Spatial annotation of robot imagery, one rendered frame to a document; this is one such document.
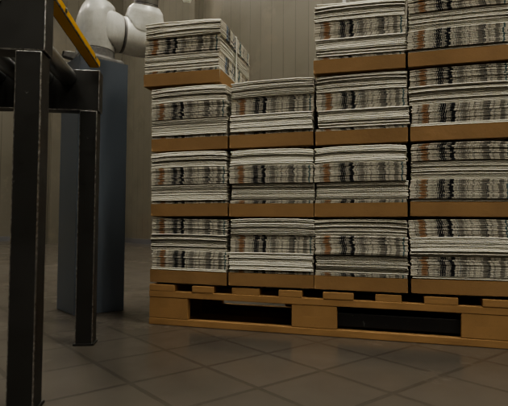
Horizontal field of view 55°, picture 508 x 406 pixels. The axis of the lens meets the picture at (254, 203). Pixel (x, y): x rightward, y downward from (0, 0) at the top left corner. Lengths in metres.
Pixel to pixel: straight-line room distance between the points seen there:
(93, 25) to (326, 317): 1.44
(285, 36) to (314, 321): 4.59
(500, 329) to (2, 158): 9.31
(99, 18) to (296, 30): 3.79
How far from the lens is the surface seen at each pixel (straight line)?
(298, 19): 5.75
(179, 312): 1.73
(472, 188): 1.57
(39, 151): 1.01
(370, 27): 1.68
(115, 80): 2.10
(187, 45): 1.81
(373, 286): 1.56
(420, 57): 1.63
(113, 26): 2.18
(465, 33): 1.66
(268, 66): 5.95
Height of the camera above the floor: 0.35
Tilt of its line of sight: 2 degrees up
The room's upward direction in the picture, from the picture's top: straight up
